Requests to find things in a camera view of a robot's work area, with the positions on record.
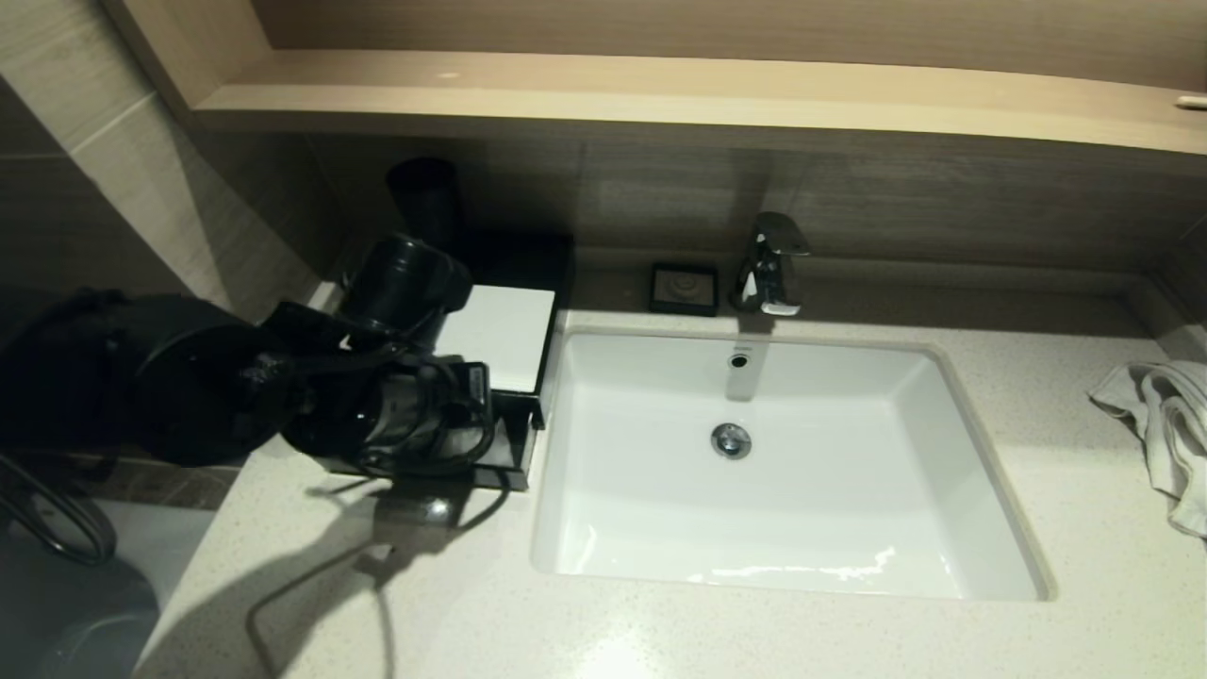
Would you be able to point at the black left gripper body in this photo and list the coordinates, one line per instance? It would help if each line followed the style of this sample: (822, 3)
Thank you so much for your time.
(467, 396)

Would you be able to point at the drawer with plastic bags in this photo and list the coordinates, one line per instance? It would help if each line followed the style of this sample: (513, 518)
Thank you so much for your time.
(509, 462)

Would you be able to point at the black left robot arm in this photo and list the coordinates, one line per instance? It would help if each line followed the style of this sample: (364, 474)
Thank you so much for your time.
(189, 377)

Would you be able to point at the black amenity box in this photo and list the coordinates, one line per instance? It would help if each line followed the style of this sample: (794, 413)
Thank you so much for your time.
(528, 259)

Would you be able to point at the black tumbler cup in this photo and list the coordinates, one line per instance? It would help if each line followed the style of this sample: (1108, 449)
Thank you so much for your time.
(424, 198)

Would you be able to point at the black soap dish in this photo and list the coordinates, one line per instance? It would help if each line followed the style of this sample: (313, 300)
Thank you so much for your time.
(684, 289)

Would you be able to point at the chrome sink drain stopper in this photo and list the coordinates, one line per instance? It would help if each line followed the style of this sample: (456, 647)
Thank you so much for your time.
(731, 440)

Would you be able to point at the chrome sink faucet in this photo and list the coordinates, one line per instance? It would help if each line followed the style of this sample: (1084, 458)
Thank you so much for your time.
(768, 273)

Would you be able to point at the light wooden shelf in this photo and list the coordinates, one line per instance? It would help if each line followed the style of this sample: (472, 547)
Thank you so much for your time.
(660, 94)

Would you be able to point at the white sink basin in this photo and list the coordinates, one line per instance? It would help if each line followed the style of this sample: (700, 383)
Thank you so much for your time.
(830, 500)

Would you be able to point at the white bathtub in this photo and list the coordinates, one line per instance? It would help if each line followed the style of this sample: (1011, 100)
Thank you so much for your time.
(85, 604)

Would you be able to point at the white towel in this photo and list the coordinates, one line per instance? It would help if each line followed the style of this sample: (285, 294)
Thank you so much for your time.
(1165, 424)

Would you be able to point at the small beige shelf item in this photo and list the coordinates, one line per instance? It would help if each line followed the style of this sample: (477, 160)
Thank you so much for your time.
(1190, 102)

